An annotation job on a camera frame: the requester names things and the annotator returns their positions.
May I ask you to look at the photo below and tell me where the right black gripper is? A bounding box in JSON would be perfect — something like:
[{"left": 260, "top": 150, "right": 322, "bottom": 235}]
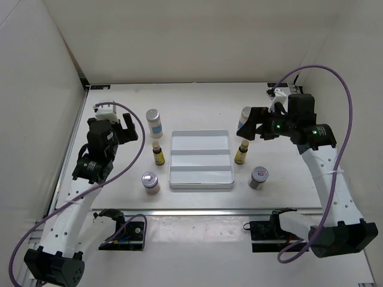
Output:
[{"left": 236, "top": 107, "right": 296, "bottom": 141}]

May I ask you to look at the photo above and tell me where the yellow label bottle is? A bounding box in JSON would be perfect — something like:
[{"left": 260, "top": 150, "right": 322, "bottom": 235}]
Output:
[
  {"left": 152, "top": 141, "right": 165, "bottom": 166},
  {"left": 235, "top": 140, "right": 249, "bottom": 164}
]

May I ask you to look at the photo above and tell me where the short red-logo jar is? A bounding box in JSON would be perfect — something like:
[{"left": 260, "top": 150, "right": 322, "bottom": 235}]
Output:
[
  {"left": 141, "top": 172, "right": 160, "bottom": 194},
  {"left": 248, "top": 166, "right": 269, "bottom": 190}
]

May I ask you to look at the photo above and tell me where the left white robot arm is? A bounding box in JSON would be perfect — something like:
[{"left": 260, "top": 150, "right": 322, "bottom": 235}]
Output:
[{"left": 24, "top": 108, "right": 138, "bottom": 286}]

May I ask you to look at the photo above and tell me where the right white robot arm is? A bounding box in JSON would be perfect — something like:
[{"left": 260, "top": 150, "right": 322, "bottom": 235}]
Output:
[{"left": 236, "top": 94, "right": 378, "bottom": 258}]

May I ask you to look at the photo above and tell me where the right tall white spice jar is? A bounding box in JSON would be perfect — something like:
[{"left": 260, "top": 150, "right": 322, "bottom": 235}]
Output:
[{"left": 237, "top": 106, "right": 251, "bottom": 130}]

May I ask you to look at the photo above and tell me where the tall white spice jar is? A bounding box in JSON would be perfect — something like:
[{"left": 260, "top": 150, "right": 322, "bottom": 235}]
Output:
[
  {"left": 146, "top": 109, "right": 163, "bottom": 139},
  {"left": 237, "top": 106, "right": 251, "bottom": 130}
]

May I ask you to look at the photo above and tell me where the left tall white spice jar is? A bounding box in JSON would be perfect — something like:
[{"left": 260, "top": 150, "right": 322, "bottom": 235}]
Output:
[{"left": 146, "top": 109, "right": 163, "bottom": 139}]

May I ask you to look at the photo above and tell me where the white divided tray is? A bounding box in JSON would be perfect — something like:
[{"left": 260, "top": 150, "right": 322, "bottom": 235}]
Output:
[{"left": 169, "top": 129, "right": 235, "bottom": 190}]

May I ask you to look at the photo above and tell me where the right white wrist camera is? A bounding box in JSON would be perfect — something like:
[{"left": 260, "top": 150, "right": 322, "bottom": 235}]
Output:
[{"left": 266, "top": 88, "right": 287, "bottom": 112}]

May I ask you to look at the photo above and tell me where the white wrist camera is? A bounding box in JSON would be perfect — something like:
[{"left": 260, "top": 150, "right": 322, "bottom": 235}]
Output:
[
  {"left": 266, "top": 88, "right": 287, "bottom": 112},
  {"left": 93, "top": 100, "right": 118, "bottom": 124}
]

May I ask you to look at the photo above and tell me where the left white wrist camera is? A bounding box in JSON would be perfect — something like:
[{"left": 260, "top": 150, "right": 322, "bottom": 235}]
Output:
[{"left": 93, "top": 100, "right": 118, "bottom": 124}]

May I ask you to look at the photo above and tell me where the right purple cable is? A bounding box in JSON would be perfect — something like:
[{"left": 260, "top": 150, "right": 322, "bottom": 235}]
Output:
[{"left": 269, "top": 64, "right": 354, "bottom": 264}]

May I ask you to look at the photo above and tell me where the purple cable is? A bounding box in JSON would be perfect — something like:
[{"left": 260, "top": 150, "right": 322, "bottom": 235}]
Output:
[
  {"left": 269, "top": 64, "right": 354, "bottom": 264},
  {"left": 8, "top": 101, "right": 147, "bottom": 287}
]

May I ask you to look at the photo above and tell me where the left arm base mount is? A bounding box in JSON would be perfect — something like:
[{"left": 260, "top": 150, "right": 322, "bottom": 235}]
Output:
[{"left": 99, "top": 214, "right": 148, "bottom": 251}]

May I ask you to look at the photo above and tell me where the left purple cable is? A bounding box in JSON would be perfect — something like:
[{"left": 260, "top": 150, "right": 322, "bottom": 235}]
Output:
[{"left": 8, "top": 101, "right": 147, "bottom": 287}]

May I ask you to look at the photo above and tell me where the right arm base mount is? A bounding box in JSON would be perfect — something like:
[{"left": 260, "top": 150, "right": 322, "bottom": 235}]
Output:
[{"left": 244, "top": 208, "right": 315, "bottom": 253}]

